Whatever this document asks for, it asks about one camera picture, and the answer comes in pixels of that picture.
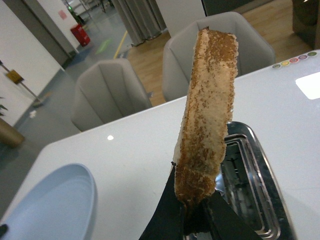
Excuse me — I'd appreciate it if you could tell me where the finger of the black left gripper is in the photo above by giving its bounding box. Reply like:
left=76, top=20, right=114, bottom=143
left=0, top=224, right=8, bottom=235

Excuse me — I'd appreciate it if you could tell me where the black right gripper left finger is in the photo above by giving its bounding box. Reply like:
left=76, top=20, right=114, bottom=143
left=139, top=162, right=184, bottom=240

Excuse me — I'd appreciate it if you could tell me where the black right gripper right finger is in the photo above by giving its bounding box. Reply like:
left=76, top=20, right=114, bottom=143
left=202, top=191, right=261, bottom=240

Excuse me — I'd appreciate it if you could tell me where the light blue round plate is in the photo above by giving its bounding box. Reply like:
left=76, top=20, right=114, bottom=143
left=0, top=163, right=97, bottom=240

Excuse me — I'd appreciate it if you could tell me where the slice of brown bread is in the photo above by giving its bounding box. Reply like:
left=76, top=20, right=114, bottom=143
left=172, top=28, right=239, bottom=213

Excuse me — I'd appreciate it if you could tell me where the cream and chrome toaster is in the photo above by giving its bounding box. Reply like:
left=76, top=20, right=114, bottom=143
left=184, top=121, right=300, bottom=240

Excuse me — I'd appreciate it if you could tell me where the left grey upholstered chair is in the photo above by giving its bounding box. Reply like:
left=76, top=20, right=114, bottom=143
left=70, top=58, right=152, bottom=132

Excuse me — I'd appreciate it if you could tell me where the grey upholstered chair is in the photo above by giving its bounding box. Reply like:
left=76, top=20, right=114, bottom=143
left=70, top=58, right=152, bottom=132
left=162, top=12, right=276, bottom=102

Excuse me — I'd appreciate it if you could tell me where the yellow sign stand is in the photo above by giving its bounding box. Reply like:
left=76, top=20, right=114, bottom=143
left=0, top=61, right=52, bottom=108

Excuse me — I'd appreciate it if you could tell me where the right grey upholstered chair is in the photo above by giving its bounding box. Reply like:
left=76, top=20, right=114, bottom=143
left=162, top=12, right=276, bottom=102

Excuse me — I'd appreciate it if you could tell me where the row of coloured stickers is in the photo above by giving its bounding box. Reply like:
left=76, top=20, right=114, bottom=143
left=271, top=50, right=320, bottom=70

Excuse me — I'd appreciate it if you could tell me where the beige curtain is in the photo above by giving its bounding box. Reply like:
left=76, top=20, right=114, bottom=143
left=112, top=0, right=167, bottom=46

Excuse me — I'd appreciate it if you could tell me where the red box on floor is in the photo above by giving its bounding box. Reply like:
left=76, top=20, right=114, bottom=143
left=70, top=24, right=91, bottom=47

